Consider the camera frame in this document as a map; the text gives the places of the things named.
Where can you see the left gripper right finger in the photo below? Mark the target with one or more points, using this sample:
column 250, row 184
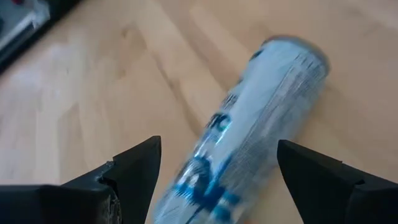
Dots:
column 342, row 202

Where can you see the white blue Celsius can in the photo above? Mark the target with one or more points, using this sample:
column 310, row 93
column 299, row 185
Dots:
column 264, row 109

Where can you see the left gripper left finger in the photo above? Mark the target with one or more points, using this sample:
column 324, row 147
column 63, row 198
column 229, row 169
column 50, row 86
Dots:
column 62, row 205

